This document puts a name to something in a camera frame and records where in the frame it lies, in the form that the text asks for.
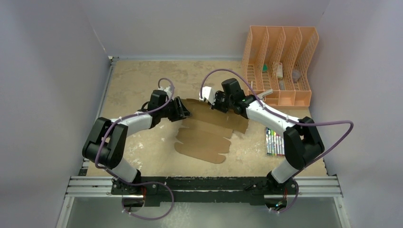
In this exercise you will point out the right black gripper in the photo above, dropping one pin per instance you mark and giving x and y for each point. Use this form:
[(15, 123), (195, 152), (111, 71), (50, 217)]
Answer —
[(217, 101)]

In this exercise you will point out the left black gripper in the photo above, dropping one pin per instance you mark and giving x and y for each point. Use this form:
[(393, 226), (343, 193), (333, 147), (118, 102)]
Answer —
[(178, 113)]

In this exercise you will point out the brown cardboard box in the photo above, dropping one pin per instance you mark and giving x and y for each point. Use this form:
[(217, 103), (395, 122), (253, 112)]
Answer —
[(205, 135)]

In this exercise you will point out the pack of coloured markers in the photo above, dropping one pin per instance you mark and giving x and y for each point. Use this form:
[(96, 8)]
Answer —
[(274, 143)]

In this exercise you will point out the orange plastic file organizer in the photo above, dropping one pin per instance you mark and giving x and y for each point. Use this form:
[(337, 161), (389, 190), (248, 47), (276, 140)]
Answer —
[(275, 64)]

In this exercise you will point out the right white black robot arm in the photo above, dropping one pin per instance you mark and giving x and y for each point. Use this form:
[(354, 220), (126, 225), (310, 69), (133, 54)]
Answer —
[(301, 140)]

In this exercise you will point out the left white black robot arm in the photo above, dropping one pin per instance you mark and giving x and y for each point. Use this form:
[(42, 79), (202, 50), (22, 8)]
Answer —
[(105, 144)]

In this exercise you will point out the small carton box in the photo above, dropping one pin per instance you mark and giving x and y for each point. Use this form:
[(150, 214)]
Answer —
[(279, 71)]

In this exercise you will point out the white tool in organizer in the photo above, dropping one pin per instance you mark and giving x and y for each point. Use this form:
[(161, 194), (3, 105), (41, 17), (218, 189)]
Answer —
[(262, 95)]

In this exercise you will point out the green object in organizer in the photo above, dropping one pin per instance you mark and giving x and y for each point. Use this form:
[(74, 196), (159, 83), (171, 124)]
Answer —
[(265, 68)]

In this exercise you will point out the small clear tube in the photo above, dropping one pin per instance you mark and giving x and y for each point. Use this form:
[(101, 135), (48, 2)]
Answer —
[(282, 85)]

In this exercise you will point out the grey round container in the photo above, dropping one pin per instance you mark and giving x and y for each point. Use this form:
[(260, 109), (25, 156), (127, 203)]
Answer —
[(296, 75)]

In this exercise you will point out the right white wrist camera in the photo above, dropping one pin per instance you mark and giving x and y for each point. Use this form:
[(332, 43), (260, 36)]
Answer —
[(208, 95)]

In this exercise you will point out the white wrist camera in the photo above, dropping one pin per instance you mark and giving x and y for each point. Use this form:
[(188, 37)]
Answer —
[(169, 91), (208, 95)]

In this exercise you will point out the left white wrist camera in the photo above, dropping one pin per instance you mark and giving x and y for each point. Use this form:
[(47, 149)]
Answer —
[(169, 91)]

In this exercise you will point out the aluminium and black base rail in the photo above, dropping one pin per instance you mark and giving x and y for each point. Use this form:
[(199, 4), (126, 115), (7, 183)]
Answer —
[(183, 192)]

